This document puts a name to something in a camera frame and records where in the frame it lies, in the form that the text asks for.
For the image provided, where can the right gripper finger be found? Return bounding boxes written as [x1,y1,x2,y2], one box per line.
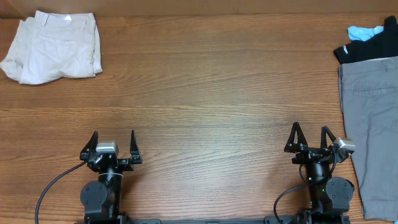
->
[284,122,308,153]
[320,125,337,149]

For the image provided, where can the folded beige shorts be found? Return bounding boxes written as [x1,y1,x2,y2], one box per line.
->
[1,11,103,85]

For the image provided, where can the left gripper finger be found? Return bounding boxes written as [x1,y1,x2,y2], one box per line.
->
[80,131,98,161]
[129,130,142,164]

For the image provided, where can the grey shorts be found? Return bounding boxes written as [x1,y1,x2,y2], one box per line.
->
[338,57,397,221]

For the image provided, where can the black t-shirt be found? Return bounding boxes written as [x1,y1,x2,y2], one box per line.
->
[333,16,397,64]

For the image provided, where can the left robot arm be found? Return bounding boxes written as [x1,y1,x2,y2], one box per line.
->
[80,131,142,224]

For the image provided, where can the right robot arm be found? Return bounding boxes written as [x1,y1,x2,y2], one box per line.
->
[274,122,355,224]

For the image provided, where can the light blue t-shirt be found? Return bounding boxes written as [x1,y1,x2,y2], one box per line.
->
[347,26,384,41]

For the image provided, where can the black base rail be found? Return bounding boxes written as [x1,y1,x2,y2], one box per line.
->
[75,216,351,224]

